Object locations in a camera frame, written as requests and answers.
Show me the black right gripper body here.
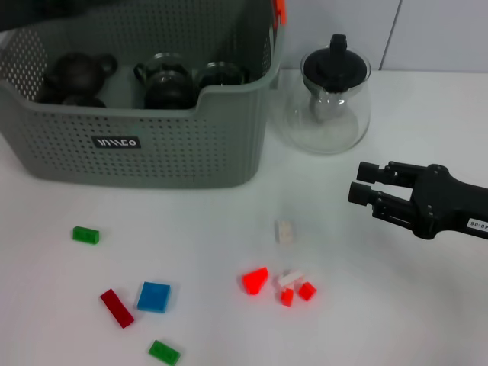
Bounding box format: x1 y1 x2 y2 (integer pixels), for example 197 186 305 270
409 163 458 241

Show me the dark red long brick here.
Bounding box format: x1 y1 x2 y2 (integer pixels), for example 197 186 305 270
99 288 136 329

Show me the grey-green perforated storage bin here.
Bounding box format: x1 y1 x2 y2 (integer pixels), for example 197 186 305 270
0 0 287 190

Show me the clear glass teapot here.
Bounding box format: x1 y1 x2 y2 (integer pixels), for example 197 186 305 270
285 43 373 156

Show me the steel teapot infuser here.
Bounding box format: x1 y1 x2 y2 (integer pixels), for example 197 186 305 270
308 89 346 124

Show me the white two-stud brick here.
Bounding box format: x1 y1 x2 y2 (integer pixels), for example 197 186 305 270
274 219 298 245

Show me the black glass teapot lid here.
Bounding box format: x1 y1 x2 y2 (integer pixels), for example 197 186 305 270
303 34 369 95

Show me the translucent white brick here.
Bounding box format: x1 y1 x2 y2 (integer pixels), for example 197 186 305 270
277 269 305 288

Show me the large red sloped brick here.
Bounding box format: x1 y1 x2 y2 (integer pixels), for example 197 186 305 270
242 266 271 296

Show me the blue square brick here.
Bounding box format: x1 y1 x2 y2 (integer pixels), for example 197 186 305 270
136 281 172 314

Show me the green flat brick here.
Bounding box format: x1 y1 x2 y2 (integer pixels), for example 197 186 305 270
72 225 101 245
148 339 182 365

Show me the dark clay teapot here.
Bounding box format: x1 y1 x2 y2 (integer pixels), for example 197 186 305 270
41 52 118 104

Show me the orange bin handle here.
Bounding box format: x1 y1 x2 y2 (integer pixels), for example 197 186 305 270
273 0 287 27

